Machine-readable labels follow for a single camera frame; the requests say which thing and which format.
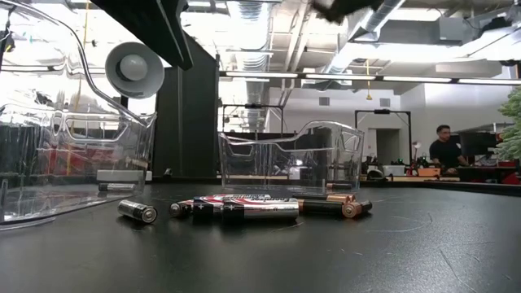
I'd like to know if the clear plastic bin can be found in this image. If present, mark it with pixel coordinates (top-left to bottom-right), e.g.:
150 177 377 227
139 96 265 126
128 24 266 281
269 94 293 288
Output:
0 0 159 231
217 120 366 195

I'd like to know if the black partition panel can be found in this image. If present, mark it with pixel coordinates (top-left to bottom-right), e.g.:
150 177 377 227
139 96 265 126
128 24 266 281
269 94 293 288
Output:
152 34 221 179

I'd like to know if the white box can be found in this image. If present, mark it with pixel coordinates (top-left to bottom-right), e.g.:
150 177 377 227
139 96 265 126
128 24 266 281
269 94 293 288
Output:
381 164 407 177

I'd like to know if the black background rig frame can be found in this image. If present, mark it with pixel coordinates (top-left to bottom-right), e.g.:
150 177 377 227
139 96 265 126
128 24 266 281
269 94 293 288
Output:
354 108 412 164

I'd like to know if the person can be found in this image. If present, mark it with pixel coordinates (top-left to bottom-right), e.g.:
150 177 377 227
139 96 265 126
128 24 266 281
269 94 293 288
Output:
428 124 470 176

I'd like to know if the yellow hanging cord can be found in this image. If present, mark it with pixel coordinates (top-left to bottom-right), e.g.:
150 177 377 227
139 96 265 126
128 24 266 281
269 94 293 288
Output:
365 59 374 101

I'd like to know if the black monitor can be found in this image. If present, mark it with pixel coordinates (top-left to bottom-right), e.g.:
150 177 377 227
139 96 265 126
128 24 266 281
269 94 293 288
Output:
458 130 501 158

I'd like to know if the silver ventilation duct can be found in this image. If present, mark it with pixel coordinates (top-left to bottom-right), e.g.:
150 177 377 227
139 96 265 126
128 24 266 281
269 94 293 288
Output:
225 0 274 132
323 0 406 77

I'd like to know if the ceiling light strip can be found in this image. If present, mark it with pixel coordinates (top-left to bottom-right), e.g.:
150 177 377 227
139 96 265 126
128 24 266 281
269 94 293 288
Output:
304 73 377 81
458 77 521 86
382 75 453 84
225 72 300 79

